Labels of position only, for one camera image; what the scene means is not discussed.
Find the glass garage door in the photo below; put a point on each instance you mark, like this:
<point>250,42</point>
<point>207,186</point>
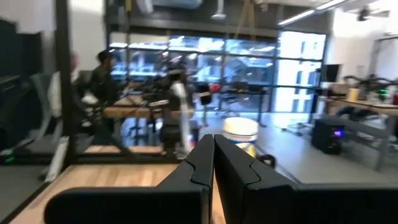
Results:
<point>248,68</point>

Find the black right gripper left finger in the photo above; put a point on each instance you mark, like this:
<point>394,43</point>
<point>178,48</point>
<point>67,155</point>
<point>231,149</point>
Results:
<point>140,205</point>

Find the black computer tower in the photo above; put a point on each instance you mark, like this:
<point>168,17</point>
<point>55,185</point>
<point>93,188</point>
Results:
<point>326,137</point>

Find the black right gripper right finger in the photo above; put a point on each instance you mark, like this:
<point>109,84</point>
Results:
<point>311,205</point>

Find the black ceiling spotlight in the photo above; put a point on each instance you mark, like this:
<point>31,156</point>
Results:
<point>363,13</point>

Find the yellow blue wipes canister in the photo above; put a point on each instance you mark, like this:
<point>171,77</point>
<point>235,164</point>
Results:
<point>241,130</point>

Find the background wooden table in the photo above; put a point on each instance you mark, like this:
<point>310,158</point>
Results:
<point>130,110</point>
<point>373,107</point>

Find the background yellow canister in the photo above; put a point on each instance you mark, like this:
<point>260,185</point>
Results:
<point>353,95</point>

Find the black wall panel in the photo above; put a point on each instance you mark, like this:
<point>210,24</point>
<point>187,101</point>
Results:
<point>18,49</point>

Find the background black robot arm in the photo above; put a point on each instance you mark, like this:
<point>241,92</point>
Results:
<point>370,82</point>

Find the black computer monitor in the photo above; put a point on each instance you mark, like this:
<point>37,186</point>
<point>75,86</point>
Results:
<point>330,73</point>

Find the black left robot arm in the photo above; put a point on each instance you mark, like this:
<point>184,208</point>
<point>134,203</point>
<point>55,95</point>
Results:
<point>169,124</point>

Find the ceiling light strip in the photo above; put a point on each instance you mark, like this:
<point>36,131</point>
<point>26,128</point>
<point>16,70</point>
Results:
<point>304,14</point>

